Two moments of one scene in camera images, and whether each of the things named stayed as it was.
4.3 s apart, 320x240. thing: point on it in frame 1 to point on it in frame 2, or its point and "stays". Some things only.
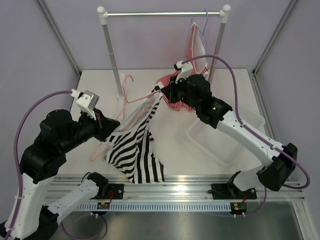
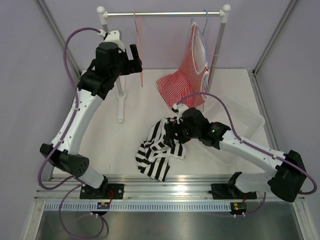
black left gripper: [105, 125] to [131, 66]
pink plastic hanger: [97, 150] to [137, 40]
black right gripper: [170, 91] to [173, 127]
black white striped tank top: [129, 148] to [153, 155]
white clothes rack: [223, 14] stays
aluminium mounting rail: [173, 188] stays
